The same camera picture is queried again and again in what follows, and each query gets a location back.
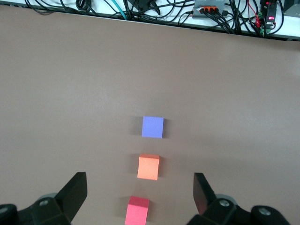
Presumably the black device with red light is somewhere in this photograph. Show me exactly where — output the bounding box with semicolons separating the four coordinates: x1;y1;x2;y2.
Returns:
263;0;280;31

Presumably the purple foam block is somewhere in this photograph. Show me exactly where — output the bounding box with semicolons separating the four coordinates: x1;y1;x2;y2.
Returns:
142;116;165;139

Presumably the red foam block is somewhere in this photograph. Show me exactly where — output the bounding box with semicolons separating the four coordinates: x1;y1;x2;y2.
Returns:
125;195;150;225

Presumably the tangled black cable bundle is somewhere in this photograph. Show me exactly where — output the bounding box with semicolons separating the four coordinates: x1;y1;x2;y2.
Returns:
124;0;261;36

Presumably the green terminal connector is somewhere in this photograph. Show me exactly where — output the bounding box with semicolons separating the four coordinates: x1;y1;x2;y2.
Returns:
257;22;268;38

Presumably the orange foam block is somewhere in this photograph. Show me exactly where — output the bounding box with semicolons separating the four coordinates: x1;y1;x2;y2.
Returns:
137;154;160;181

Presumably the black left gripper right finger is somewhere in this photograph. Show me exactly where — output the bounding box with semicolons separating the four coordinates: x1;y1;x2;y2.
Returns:
187;172;291;225

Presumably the teal cable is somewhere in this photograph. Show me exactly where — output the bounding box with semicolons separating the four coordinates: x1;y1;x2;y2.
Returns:
112;0;129;21

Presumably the coiled black cable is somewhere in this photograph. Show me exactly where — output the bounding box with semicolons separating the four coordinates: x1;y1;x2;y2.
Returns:
75;0;95;12

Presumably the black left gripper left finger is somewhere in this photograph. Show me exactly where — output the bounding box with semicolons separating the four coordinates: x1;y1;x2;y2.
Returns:
0;172;88;225

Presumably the grey hub with orange ports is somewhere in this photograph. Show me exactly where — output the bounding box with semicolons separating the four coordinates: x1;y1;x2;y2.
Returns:
191;0;227;20

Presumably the red wire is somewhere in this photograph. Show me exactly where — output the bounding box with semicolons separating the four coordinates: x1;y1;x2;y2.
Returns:
247;0;262;29

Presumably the brown table cover mat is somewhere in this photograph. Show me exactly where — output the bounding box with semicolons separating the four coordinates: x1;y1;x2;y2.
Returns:
0;4;300;225

